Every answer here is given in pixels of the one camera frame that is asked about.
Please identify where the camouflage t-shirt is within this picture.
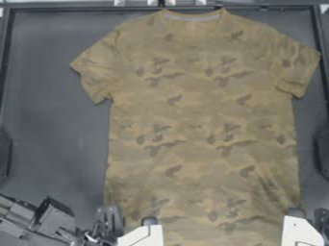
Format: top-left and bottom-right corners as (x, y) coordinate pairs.
(69, 8), (323, 246)

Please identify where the black rounded side post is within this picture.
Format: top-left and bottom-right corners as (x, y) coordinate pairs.
(315, 123), (329, 181)
(0, 128), (14, 185)

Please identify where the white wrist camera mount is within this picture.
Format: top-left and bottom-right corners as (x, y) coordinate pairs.
(117, 216), (165, 246)
(280, 207), (325, 246)

